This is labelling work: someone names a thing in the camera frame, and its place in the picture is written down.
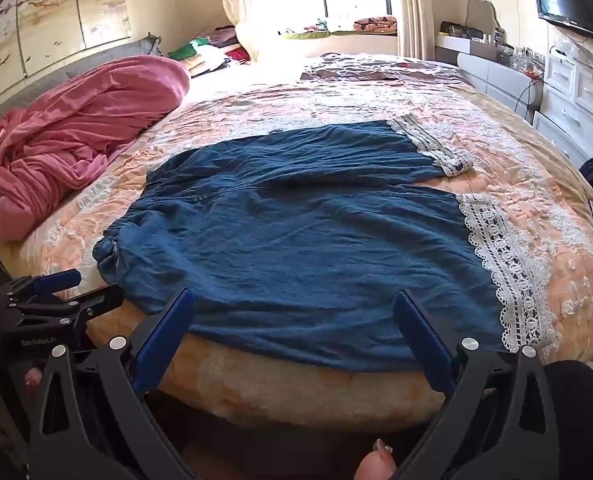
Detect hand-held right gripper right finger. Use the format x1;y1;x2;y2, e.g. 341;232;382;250
392;288;564;480

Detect cream curtain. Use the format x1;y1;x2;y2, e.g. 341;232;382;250
393;0;436;61
219;0;277;63

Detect grey desk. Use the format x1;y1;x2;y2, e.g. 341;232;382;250
435;35;545;122

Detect pile of colourful clothes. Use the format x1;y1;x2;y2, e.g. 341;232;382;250
168;25;250;79

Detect green windowsill cushion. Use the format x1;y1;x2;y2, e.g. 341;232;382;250
280;30;398;41

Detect blue pants with lace trim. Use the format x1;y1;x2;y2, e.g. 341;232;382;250
92;114;559;373

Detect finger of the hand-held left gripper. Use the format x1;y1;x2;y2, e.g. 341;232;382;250
6;284;126;331
0;269;83;311

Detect patterned folded blanket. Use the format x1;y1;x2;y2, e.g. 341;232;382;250
353;16;398;34

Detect peach snowman bedspread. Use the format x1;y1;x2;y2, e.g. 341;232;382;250
0;52;593;433

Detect pink blanket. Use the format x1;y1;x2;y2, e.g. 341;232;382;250
0;55;192;242

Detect grey quilted blanket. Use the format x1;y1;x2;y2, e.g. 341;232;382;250
303;52;472;86

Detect white dresser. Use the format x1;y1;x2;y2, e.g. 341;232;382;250
533;50;593;167

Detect cloud shaped mirror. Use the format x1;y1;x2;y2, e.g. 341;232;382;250
465;0;503;37

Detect black box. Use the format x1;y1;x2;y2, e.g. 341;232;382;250
440;21;485;41

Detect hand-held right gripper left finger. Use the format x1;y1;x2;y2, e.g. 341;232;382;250
29;287;197;480

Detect person's right hand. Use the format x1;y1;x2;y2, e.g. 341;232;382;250
353;439;398;480

